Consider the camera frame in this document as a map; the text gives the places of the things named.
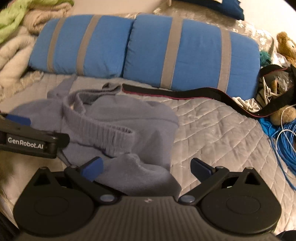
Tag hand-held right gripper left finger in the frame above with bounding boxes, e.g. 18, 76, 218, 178
34, 157, 117, 204

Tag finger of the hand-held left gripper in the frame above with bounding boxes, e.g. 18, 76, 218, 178
0, 112, 56, 138

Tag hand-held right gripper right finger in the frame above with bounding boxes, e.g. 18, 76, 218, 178
179, 158, 260, 205

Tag grey-blue fleece pants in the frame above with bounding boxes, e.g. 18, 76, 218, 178
9, 74, 182, 197

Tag grey quilted bedspread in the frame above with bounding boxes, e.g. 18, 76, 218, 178
0, 71, 292, 234

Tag cream knitted blanket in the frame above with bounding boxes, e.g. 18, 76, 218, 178
0, 3, 77, 90

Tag black belt with red edge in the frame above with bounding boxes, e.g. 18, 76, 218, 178
122, 64, 296, 119

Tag white cloth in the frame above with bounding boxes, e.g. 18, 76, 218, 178
232, 96, 262, 114

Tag light green cloth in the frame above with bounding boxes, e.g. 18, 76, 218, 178
0, 0, 75, 44

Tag striped cloth bag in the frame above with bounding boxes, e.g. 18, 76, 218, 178
256, 76, 290, 110

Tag blue grey-striped pillow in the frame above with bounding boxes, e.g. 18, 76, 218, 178
122, 13, 260, 99
30, 15, 135, 78

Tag teal yarn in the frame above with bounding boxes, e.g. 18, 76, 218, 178
259, 50, 271, 66

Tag brown teddy bear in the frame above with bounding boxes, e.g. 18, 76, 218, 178
270, 31, 296, 126

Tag dark blue cushion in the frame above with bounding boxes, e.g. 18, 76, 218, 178
172, 0, 245, 21

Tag blue cable bundle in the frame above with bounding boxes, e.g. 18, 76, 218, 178
258, 118, 296, 193

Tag white cable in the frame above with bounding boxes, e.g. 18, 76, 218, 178
276, 104, 296, 175

